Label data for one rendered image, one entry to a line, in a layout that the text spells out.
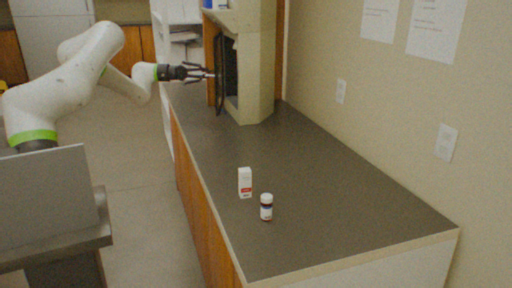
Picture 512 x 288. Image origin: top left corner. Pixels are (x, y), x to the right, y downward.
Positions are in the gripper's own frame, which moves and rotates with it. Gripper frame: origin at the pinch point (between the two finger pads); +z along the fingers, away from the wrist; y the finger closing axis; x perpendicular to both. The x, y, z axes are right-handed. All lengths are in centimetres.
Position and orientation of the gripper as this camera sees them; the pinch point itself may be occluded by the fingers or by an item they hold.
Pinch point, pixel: (209, 73)
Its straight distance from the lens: 189.1
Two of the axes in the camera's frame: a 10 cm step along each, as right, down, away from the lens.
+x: 0.2, -4.2, 9.1
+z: 10.0, 0.1, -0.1
